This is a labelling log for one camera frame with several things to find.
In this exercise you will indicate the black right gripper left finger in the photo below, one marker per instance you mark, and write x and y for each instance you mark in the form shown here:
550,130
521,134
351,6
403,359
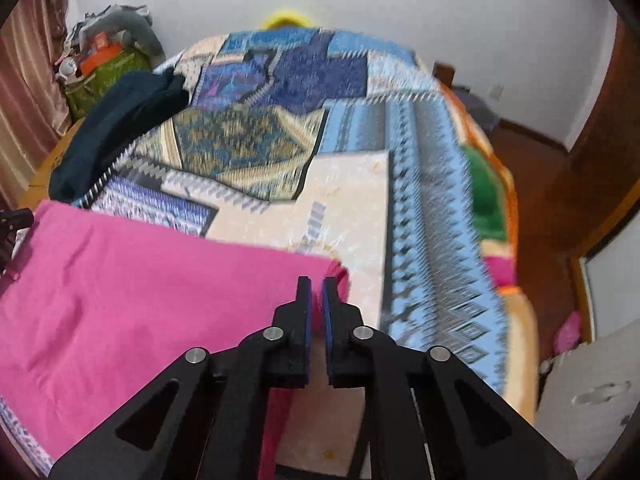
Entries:
202,417

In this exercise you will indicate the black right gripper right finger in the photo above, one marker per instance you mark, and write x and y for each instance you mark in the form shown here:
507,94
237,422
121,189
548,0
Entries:
428,415

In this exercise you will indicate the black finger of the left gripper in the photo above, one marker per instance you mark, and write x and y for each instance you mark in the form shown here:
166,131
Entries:
12,221

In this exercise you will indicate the pink pants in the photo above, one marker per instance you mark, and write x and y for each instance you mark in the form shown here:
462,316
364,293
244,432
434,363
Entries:
94,307

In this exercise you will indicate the striped pink curtain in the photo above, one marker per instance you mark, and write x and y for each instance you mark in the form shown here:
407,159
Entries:
34,112

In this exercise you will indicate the orange floral blanket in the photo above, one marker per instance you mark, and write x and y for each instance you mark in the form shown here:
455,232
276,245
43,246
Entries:
495,217

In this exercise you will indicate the dark navy folded garment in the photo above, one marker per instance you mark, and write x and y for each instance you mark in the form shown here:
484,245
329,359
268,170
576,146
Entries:
138,102

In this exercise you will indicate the green storage bag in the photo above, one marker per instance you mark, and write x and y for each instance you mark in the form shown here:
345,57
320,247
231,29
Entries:
83,94

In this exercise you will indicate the white plastic chair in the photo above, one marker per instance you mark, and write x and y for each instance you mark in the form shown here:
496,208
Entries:
589,396

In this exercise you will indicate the pink slipper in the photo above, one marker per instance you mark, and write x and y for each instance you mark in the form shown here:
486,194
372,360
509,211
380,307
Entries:
568,335

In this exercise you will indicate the orange box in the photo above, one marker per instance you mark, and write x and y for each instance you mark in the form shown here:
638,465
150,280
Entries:
102,50

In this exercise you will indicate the grey plush toy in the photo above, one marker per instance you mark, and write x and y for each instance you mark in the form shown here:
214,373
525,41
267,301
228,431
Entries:
132,24

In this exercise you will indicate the wooden wardrobe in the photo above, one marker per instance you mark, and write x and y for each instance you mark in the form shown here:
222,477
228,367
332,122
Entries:
604,163

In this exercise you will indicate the patchwork blue bed sheet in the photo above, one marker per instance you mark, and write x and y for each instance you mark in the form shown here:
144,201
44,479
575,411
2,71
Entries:
325,143

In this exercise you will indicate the yellow plush pillow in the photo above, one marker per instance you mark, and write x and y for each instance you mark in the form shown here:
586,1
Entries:
287,18

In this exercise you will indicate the wooden nightstand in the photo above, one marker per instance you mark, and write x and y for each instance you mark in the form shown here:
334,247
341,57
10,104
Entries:
444,73

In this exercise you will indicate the wall socket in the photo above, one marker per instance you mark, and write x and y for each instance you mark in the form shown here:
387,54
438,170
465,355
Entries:
495,92

